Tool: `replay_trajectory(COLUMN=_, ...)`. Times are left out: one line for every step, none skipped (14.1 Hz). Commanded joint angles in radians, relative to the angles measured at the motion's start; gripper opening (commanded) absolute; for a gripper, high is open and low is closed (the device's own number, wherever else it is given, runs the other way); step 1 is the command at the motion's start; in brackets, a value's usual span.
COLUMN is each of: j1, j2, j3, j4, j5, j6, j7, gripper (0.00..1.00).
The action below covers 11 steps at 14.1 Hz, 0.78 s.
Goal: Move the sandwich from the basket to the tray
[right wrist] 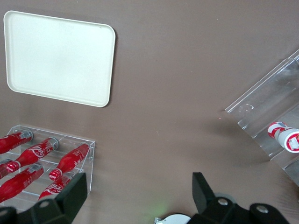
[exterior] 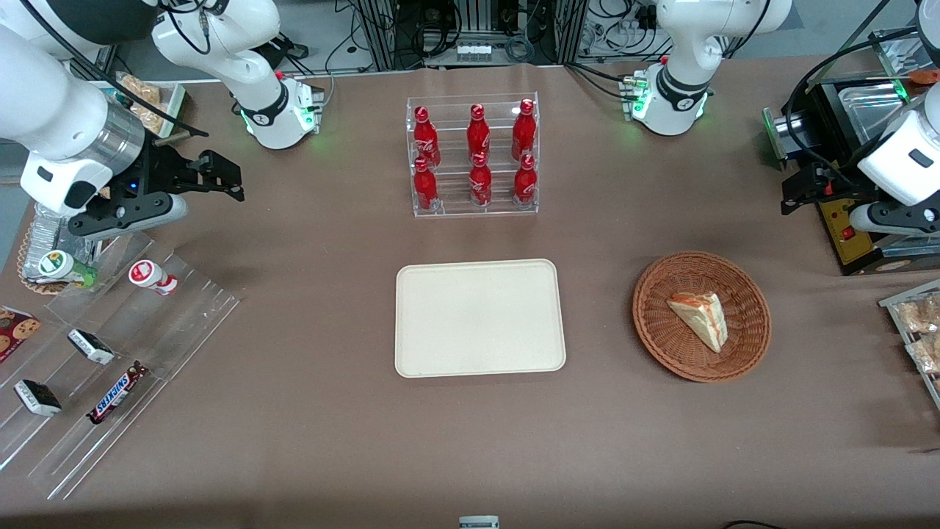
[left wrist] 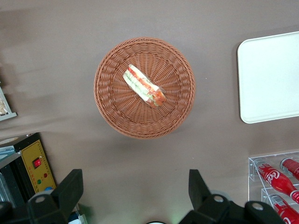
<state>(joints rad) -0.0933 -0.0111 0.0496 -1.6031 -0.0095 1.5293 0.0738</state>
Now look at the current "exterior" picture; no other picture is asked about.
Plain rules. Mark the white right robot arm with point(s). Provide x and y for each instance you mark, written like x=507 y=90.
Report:
x=44 y=110

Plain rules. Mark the snickers chocolate bar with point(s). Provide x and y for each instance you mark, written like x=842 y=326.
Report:
x=117 y=392

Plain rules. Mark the green capped yogurt bottle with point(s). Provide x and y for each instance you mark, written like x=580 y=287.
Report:
x=59 y=266

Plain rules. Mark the small wicker mat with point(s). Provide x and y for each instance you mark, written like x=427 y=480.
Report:
x=23 y=268

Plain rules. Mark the cream rectangular tray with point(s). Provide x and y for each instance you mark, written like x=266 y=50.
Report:
x=477 y=319

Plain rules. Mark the black food warmer machine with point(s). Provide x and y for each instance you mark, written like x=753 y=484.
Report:
x=837 y=110

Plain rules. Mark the triangular sandwich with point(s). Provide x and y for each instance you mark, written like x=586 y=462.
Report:
x=701 y=316

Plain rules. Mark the grey tray of pastries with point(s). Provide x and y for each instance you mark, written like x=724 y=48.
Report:
x=892 y=305

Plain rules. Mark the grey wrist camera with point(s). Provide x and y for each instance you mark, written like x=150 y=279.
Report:
x=892 y=219
x=139 y=213

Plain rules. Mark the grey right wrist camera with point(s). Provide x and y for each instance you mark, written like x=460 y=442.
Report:
x=139 y=213

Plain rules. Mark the small white labelled box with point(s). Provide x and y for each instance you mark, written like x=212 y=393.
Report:
x=479 y=522

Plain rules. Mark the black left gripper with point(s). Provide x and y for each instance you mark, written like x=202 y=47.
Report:
x=839 y=184

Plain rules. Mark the bagged brown bread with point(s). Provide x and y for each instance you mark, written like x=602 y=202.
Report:
x=143 y=95

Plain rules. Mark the wrapped brown pastry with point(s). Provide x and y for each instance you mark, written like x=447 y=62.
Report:
x=922 y=314
x=927 y=354

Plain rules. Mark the tray with bagged bread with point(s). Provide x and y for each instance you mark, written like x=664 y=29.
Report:
x=175 y=103

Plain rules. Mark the chocolate chip cookie pack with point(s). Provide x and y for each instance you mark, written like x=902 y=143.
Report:
x=16 y=330

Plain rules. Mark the steel warmer pan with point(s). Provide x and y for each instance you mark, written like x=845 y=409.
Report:
x=870 y=106

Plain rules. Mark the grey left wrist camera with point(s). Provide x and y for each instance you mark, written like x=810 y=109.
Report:
x=892 y=219

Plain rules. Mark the black white snack bar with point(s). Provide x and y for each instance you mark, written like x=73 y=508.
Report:
x=37 y=397
x=91 y=347

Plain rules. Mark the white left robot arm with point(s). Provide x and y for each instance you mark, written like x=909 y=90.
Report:
x=679 y=88

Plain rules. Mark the white power strip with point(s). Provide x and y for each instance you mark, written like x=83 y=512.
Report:
x=474 y=51

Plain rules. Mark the brown wicker basket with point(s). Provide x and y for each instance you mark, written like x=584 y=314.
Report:
x=661 y=323

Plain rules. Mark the red sausage on skewer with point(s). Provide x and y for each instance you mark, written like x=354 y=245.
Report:
x=927 y=76

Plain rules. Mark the clear acrylic stepped display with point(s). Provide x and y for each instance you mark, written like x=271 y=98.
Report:
x=176 y=323

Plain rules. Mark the aluminium equipment rack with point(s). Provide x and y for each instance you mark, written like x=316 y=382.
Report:
x=382 y=33

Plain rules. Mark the red white yogurt bottle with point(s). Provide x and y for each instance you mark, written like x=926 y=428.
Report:
x=150 y=277

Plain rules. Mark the clear acrylic bottle rack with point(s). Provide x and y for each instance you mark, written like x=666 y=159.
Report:
x=455 y=209

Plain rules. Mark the clear plastic water bottle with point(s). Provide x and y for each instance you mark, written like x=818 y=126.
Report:
x=48 y=231

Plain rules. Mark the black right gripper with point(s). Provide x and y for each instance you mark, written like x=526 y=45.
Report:
x=158 y=174

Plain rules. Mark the red cola bottle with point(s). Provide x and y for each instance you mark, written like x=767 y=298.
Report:
x=523 y=132
x=425 y=187
x=525 y=184
x=426 y=139
x=478 y=136
x=481 y=184

